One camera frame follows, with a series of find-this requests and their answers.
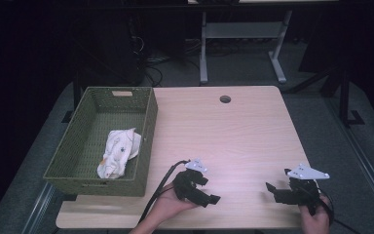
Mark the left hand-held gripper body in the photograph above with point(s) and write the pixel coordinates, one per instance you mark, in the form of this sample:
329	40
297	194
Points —
184	183

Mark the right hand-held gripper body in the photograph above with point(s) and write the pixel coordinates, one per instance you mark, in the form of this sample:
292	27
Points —
303	191

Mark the white printed cloth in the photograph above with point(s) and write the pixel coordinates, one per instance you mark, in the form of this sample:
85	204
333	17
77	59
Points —
117	152

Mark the green woven basket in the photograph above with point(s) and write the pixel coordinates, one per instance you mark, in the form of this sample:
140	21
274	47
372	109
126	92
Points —
78	146

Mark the person's left hand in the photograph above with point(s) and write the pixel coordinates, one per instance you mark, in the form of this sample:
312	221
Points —
167	204

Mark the person's right hand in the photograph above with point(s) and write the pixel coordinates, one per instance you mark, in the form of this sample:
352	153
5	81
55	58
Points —
316	222

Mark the black metal stand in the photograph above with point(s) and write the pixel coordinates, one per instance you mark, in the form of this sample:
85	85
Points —
345	97

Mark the aluminium floor rail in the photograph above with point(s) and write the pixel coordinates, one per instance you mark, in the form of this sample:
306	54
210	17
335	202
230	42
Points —
363	162
39	209

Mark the white metal desk frame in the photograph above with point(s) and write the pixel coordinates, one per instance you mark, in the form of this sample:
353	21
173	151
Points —
240	31

